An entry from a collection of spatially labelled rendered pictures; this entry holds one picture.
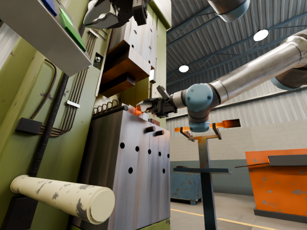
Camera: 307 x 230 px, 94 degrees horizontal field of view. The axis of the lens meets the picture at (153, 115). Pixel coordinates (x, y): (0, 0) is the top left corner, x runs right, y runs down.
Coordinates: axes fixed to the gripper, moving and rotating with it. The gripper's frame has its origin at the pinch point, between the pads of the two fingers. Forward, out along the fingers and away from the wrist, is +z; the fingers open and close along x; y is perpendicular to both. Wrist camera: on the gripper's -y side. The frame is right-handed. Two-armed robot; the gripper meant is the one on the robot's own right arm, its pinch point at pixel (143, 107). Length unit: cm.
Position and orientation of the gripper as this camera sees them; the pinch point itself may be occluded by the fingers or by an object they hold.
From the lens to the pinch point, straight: 78.0
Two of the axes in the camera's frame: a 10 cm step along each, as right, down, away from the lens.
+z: -7.9, 2.1, 5.7
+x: 6.1, 3.3, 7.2
